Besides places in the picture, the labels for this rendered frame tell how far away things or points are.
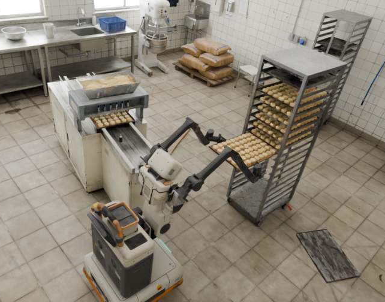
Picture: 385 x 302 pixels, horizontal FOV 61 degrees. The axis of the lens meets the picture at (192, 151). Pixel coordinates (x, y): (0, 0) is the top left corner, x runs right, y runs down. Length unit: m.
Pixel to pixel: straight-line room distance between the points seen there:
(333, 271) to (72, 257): 2.56
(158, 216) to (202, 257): 0.99
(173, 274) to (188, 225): 0.85
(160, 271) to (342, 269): 1.89
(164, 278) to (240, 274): 0.84
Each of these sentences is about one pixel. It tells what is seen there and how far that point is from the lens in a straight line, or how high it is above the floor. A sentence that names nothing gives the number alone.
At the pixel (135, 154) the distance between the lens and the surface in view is 3.15.
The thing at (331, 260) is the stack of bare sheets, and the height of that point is 0.02.
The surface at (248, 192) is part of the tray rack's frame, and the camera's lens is 3.99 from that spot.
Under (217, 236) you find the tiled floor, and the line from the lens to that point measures 3.62.
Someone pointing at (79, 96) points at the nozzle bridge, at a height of 1.18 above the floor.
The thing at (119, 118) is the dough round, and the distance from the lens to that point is 3.55.
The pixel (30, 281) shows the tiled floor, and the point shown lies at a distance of 3.37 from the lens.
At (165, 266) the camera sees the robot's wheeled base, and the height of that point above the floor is 0.28.
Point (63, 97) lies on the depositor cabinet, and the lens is 4.13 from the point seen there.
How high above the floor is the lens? 2.74
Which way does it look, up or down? 36 degrees down
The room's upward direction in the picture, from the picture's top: 9 degrees clockwise
